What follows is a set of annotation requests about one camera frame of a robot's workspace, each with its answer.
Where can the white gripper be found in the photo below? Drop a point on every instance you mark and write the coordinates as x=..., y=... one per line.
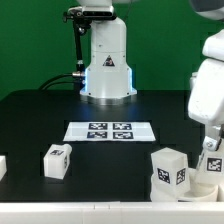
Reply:
x=206, y=103

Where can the black camera on stand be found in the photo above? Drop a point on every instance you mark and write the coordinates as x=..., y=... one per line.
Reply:
x=82, y=17

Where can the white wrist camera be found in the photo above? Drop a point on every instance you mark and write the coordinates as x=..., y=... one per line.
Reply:
x=214, y=46

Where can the white front barrier wall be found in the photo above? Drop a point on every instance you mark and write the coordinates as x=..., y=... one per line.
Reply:
x=112, y=213

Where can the white marker sheet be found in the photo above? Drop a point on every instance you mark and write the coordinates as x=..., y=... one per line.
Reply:
x=109, y=131

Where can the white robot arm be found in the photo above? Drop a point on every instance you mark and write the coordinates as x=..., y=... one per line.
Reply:
x=109, y=77

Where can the white left barrier block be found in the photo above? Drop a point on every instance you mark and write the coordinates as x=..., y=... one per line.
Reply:
x=3, y=167

